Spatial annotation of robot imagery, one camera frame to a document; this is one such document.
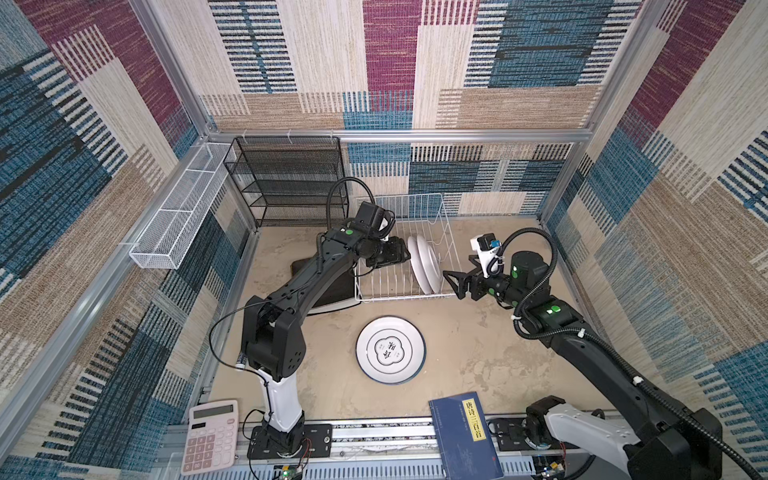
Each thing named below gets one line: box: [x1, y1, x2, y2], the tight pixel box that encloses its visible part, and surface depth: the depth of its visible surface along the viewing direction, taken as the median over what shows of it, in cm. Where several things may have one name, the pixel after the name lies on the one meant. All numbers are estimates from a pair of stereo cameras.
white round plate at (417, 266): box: [407, 236, 432, 295], surface depth 89 cm
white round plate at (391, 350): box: [355, 315, 427, 385], surface depth 89 cm
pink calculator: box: [181, 400, 239, 475], surface depth 74 cm
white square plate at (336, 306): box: [307, 298, 362, 315], surface depth 96 cm
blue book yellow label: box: [428, 391, 505, 480], surface depth 74 cm
